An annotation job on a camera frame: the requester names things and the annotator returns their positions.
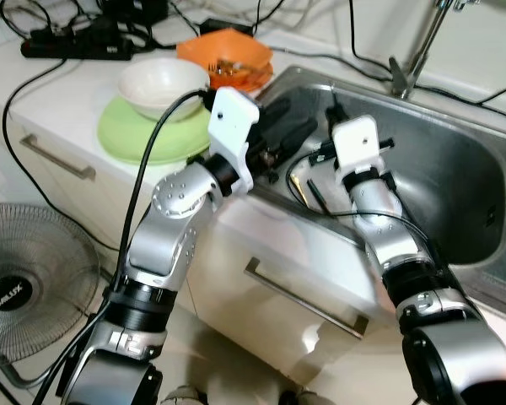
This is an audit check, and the grey standing fan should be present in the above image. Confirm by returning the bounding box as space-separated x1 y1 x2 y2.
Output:
0 202 102 393

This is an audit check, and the white bowl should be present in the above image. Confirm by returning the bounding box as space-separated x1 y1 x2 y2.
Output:
118 57 212 122

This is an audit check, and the green plate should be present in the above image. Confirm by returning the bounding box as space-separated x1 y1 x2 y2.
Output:
97 95 216 165

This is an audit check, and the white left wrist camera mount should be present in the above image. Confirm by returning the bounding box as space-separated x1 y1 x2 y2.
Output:
207 87 261 191

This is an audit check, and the black countertop cable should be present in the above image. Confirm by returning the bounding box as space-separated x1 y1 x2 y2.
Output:
348 0 506 106

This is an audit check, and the black utensil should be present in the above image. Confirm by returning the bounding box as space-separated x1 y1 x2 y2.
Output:
307 180 331 213

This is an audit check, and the black power strip cable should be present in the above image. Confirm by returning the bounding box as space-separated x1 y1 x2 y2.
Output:
0 57 123 254

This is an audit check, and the orange plate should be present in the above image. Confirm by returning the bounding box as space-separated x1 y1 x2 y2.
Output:
228 67 273 94

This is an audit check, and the steel cabinet handle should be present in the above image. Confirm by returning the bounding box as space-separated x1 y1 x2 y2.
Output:
243 257 370 340
19 133 96 181

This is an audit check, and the orange bowl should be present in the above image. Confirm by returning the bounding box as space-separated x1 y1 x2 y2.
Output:
175 28 273 85

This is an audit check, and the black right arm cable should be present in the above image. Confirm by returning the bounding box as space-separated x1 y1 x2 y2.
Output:
285 150 431 262

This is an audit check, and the stainless steel sink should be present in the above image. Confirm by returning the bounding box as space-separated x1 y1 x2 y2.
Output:
251 66 506 321

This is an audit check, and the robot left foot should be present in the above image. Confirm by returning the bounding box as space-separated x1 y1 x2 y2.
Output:
160 386 207 405

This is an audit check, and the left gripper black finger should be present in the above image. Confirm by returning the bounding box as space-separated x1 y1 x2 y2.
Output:
268 103 308 134
280 120 320 159

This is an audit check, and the black power adapter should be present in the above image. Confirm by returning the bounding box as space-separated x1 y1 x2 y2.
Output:
201 17 256 39

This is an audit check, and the black power strip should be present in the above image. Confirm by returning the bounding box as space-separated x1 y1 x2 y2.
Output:
21 24 136 60

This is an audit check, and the steel faucet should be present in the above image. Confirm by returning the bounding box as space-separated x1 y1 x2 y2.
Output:
388 0 456 100

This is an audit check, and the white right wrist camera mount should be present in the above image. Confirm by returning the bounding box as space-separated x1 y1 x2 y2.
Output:
331 116 380 182

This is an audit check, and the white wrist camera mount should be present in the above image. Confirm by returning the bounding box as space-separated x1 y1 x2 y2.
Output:
207 87 261 191
331 116 380 182

